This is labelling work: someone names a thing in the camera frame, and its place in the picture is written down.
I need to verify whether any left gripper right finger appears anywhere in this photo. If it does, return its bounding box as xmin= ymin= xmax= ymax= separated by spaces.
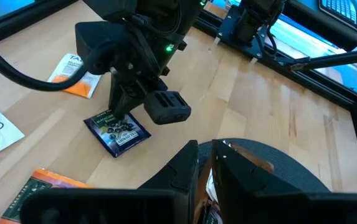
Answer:
xmin=211 ymin=139 xmax=357 ymax=224

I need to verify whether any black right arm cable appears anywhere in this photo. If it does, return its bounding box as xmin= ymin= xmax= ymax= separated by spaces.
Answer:
xmin=0 ymin=0 xmax=88 ymax=93

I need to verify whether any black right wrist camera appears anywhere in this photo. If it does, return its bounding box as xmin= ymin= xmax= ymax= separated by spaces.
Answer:
xmin=143 ymin=90 xmax=192 ymax=126

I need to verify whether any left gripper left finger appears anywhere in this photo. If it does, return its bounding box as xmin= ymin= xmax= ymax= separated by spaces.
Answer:
xmin=19 ymin=139 xmax=200 ymax=224

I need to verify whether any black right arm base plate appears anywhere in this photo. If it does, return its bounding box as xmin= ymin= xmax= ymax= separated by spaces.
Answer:
xmin=217 ymin=6 xmax=278 ymax=63

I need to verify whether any dark grey desk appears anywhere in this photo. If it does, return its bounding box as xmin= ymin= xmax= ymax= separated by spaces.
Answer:
xmin=283 ymin=0 xmax=357 ymax=50

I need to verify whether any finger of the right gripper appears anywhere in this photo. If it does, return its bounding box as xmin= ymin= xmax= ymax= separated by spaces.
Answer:
xmin=123 ymin=82 xmax=148 ymax=114
xmin=108 ymin=74 xmax=126 ymax=121

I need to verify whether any black keyboard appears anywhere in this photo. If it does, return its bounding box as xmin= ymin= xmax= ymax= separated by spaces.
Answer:
xmin=318 ymin=0 xmax=357 ymax=34

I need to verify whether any round dark woven placemat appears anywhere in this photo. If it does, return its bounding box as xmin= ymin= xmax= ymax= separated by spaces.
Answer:
xmin=196 ymin=138 xmax=331 ymax=194

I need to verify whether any red strawberry tea bag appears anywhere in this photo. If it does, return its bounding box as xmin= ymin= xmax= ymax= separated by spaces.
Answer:
xmin=0 ymin=167 xmax=97 ymax=224

